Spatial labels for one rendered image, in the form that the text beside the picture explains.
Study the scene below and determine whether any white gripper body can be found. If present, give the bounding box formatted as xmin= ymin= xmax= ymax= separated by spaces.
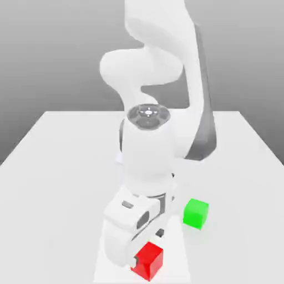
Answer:
xmin=102 ymin=210 xmax=172 ymax=268

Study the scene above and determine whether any small red cube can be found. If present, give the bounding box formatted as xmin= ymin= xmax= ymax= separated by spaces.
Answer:
xmin=130 ymin=241 xmax=164 ymax=282

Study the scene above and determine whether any small green cube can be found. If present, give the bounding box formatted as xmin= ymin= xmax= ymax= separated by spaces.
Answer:
xmin=182 ymin=198 xmax=210 ymax=231

